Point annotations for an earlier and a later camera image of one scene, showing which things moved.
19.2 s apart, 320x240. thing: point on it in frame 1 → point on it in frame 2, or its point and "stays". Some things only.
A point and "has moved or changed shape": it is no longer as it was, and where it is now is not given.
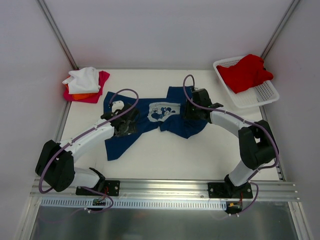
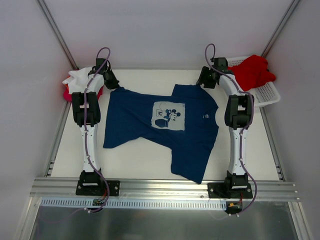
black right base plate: [226, 190] stays
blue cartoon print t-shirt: [167, 113] has moved or changed shape
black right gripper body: [188, 112] → [204, 81]
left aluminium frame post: [58, 35] stays
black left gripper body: [126, 127] → [112, 82]
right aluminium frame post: [292, 6] stays
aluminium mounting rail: [173, 190] stays
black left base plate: [109, 188] stays
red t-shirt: [248, 72] stays
